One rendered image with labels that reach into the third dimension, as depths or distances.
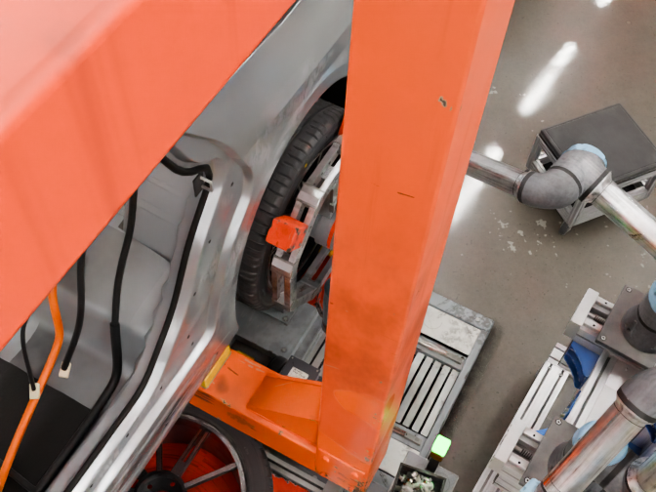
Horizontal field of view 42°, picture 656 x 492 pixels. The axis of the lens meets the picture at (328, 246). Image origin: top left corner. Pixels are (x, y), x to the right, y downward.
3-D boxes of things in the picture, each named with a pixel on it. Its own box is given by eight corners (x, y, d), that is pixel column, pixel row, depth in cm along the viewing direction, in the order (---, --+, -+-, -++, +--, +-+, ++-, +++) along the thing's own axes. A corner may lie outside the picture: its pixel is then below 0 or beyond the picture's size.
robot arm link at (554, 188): (556, 230, 240) (419, 170, 268) (578, 207, 244) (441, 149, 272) (557, 200, 232) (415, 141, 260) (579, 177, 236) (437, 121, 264)
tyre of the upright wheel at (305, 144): (164, 218, 225) (204, 310, 284) (241, 256, 219) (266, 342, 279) (289, 37, 249) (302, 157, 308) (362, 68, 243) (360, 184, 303)
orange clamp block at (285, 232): (285, 213, 235) (272, 217, 226) (310, 225, 233) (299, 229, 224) (275, 236, 236) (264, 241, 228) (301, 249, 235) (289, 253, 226)
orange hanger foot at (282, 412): (194, 348, 272) (184, 294, 243) (341, 426, 260) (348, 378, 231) (164, 390, 264) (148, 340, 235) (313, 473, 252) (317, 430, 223)
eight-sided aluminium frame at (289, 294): (352, 205, 297) (364, 97, 251) (369, 214, 295) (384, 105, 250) (271, 328, 270) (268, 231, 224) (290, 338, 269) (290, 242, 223)
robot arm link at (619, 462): (583, 425, 221) (599, 404, 209) (626, 464, 216) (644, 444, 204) (553, 456, 216) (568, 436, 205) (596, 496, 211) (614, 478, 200)
